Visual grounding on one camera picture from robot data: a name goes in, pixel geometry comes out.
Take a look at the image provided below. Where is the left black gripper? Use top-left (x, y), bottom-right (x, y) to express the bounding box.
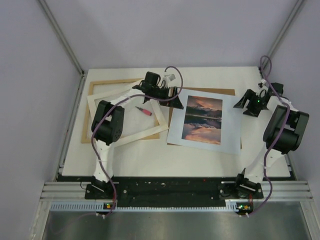
top-left (150, 85), bottom-right (183, 109)

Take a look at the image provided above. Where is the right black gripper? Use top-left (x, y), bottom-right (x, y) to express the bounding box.
top-left (233, 89), bottom-right (267, 118)

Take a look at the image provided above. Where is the pink handled screwdriver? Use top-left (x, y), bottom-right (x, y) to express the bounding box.
top-left (136, 106), bottom-right (152, 116)

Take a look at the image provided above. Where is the sunset landscape photo print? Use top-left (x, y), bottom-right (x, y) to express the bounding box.
top-left (166, 89), bottom-right (242, 156)

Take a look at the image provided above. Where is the cream mat board border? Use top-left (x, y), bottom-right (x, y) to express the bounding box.
top-left (87, 78), bottom-right (169, 147)

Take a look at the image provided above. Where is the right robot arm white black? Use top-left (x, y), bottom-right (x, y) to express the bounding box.
top-left (233, 79), bottom-right (310, 198)

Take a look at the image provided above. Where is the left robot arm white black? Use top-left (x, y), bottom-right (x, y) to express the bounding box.
top-left (91, 70), bottom-right (184, 199)

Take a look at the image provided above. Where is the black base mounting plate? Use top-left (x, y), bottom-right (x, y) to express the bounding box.
top-left (85, 176), bottom-right (264, 208)

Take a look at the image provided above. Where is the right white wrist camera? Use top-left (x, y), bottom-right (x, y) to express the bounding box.
top-left (258, 78), bottom-right (269, 89)

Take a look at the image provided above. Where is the right aluminium corner post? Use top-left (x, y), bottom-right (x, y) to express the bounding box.
top-left (266, 0), bottom-right (307, 59)

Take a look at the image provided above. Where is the aluminium corner post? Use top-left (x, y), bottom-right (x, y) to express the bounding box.
top-left (266, 0), bottom-right (307, 59)
top-left (37, 0), bottom-right (84, 73)

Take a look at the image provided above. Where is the grey slotted cable duct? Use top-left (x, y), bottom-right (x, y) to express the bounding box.
top-left (50, 201), bottom-right (252, 213)

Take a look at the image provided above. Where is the aluminium rail beam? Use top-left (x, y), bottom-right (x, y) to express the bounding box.
top-left (40, 181), bottom-right (314, 202)

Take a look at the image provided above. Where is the left aluminium corner post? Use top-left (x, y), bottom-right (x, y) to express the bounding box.
top-left (37, 0), bottom-right (84, 73)

